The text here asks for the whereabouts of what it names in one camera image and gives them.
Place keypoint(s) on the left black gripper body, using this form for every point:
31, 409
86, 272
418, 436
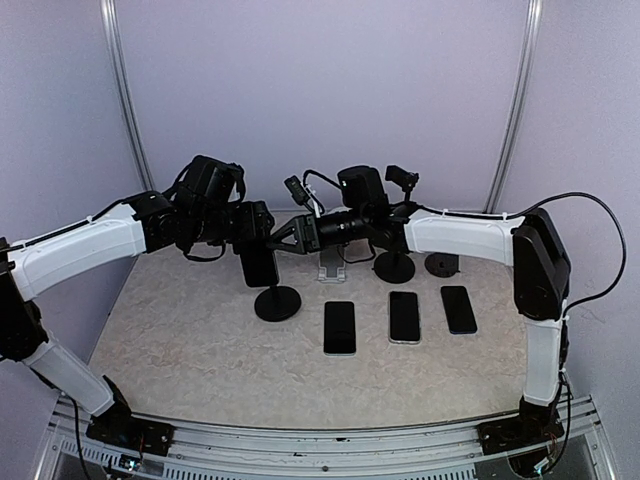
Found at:
212, 225

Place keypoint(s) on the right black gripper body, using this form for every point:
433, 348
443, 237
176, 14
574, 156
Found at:
355, 219

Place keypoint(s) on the tall black pole stand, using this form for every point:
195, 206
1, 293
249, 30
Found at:
394, 265

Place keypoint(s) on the white folding phone stand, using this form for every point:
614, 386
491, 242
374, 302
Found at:
332, 266

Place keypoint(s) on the low black round stand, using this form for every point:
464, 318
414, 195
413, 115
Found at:
442, 265

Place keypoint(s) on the black clamp stand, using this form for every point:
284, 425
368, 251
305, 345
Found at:
277, 303

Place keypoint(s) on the small black phone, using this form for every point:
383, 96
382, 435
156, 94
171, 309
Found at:
339, 328

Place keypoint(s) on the clear-cased phone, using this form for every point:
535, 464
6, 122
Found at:
404, 318

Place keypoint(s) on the blue-edged black phone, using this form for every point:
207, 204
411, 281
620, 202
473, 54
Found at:
458, 310

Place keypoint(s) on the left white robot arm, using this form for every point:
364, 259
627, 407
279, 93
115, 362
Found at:
130, 227

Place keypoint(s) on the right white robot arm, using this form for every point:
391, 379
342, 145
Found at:
527, 243

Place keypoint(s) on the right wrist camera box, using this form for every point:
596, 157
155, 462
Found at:
361, 185

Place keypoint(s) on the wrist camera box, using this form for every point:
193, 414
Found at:
361, 185
210, 181

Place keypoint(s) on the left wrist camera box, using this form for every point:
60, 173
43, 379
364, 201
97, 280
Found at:
210, 181

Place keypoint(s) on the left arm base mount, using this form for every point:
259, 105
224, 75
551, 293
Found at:
117, 426

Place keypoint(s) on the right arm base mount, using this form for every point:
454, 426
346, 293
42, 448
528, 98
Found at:
533, 424

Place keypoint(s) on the right aluminium corner post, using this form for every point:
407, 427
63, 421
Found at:
517, 106

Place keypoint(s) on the aluminium corner post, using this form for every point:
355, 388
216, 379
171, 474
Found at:
108, 10
517, 106

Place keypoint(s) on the front aluminium rail frame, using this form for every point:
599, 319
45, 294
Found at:
445, 450

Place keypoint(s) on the left aluminium corner post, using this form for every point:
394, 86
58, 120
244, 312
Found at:
108, 10

